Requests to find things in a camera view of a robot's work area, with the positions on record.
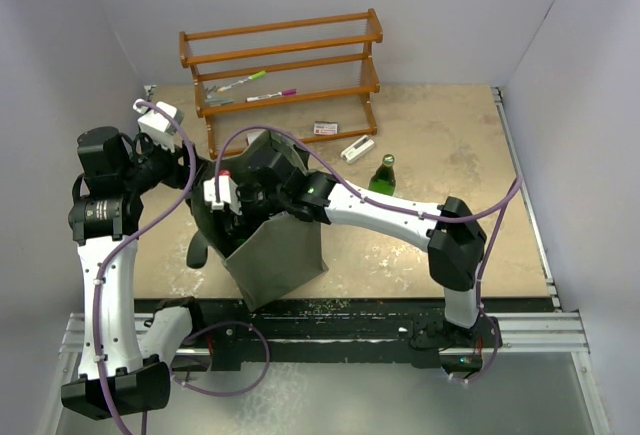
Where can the green-capped marker pen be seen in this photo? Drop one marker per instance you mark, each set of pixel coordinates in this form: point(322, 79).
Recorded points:
point(241, 81)

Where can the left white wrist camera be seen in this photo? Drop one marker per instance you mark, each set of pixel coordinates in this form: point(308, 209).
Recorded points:
point(155, 125)

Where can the green glass bottle gold cap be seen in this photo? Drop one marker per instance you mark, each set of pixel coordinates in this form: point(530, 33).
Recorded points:
point(383, 181)

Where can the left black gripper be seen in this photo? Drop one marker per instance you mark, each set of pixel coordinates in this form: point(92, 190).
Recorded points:
point(178, 174)

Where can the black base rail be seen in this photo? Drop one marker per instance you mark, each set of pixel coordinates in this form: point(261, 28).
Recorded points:
point(410, 331)

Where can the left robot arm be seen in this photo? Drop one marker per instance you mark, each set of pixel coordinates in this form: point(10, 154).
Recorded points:
point(122, 371)

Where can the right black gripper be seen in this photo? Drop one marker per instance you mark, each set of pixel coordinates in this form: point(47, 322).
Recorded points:
point(239, 225)

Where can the white stapler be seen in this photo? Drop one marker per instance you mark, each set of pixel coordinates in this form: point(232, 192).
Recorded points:
point(357, 149)

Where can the grey-green canvas bag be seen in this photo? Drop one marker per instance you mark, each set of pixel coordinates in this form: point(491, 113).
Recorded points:
point(282, 255)

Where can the wooden three-tier rack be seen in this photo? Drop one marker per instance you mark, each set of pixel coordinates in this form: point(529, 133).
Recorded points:
point(245, 62)

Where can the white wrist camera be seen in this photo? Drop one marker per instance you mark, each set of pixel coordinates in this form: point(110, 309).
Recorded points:
point(220, 193)
point(155, 125)

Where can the pink-capped marker pen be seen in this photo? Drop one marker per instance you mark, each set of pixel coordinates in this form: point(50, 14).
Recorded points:
point(283, 93)

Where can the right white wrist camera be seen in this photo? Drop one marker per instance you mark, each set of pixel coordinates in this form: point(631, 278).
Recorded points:
point(220, 193)

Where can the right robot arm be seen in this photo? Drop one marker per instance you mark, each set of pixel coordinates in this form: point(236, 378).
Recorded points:
point(453, 242)

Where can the red white small box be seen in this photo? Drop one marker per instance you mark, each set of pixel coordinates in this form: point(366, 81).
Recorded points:
point(252, 136)

